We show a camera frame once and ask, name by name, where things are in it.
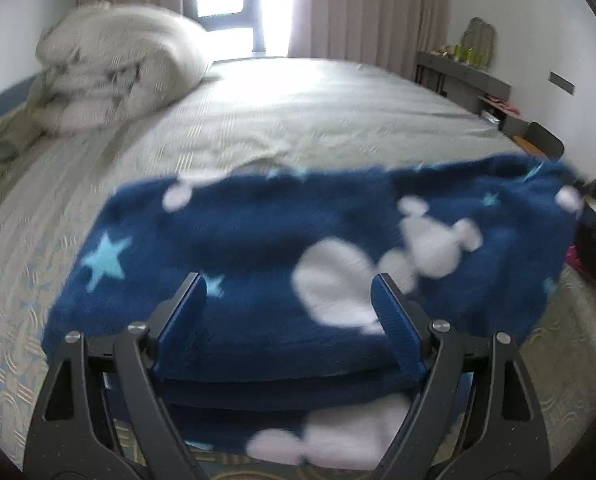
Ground bed with grey sheet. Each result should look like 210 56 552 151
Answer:
0 55 596 480

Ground yellow-green bottles on desk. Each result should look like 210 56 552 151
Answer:
460 16 498 71

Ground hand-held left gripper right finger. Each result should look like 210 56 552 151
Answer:
370 272 553 480

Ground folded grey duvet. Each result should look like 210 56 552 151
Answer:
34 2 217 137

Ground blue fleece star-print pants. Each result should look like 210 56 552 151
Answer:
42 152 586 472

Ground pink fabric item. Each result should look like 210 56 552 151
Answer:
566 245 586 274

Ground grey desk with shelf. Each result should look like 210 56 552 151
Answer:
415 50 511 134

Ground patterned beige blue bed mat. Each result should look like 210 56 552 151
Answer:
0 240 596 480

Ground olive green cloth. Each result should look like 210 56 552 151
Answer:
0 105 47 169

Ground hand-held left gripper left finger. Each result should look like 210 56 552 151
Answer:
23 272 213 480

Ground dark wall switch panel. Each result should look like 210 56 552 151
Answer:
549 72 577 96

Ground pink cloth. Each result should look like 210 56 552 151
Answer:
485 95 521 117

